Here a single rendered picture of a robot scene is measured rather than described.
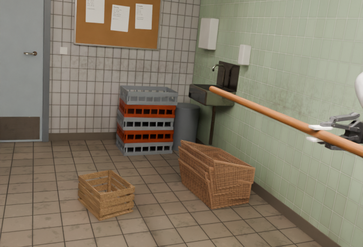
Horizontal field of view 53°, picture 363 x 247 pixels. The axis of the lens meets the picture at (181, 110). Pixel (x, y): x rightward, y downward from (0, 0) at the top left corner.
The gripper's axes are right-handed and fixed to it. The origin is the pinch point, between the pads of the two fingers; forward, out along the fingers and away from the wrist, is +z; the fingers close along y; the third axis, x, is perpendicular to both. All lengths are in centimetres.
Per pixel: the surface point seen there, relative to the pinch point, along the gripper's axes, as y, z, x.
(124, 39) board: -11, -14, 363
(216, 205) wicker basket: 115, -60, 168
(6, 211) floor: 117, 105, 194
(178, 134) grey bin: 96, -76, 313
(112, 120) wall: 92, -4, 366
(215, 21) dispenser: -41, -108, 308
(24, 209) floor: 118, 93, 194
